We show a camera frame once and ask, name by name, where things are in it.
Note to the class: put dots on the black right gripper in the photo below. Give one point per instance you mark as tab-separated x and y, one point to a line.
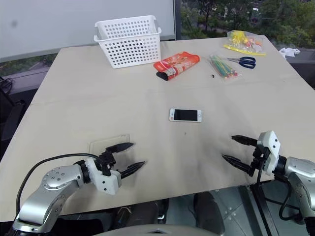
259	157

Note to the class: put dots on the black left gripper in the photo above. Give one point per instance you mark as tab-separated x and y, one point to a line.
107	159

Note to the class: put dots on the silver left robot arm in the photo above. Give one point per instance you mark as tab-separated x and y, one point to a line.
49	183

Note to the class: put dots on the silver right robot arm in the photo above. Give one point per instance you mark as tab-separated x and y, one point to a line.
299	169

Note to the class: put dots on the beige table cover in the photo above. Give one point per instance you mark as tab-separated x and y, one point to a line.
98	103

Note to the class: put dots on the white smartphone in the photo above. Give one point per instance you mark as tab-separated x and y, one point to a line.
185	115

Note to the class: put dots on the grey robot torso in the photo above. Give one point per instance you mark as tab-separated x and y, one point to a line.
137	231

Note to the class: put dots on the bag of coloured pencils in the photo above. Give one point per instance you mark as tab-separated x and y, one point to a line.
222	67

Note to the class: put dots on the orange snack bag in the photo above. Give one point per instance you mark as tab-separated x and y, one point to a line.
182	62

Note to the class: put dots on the white crumpled cloth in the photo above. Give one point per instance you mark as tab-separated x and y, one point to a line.
289	52

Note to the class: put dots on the white perforated plastic basket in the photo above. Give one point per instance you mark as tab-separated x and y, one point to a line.
128	46

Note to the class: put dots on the yellow bag of toys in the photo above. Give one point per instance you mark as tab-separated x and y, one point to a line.
242	40

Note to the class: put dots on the black chair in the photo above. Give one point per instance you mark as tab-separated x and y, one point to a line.
12	118

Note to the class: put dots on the white frosted panel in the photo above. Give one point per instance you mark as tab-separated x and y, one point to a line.
61	24

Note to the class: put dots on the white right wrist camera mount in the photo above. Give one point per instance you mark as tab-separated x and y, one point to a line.
272	147

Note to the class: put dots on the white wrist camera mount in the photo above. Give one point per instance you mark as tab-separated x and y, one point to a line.
272	147
108	183

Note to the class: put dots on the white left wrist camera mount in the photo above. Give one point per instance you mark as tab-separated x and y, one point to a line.
108	183

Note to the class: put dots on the black table frame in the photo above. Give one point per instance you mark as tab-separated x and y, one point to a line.
263	214

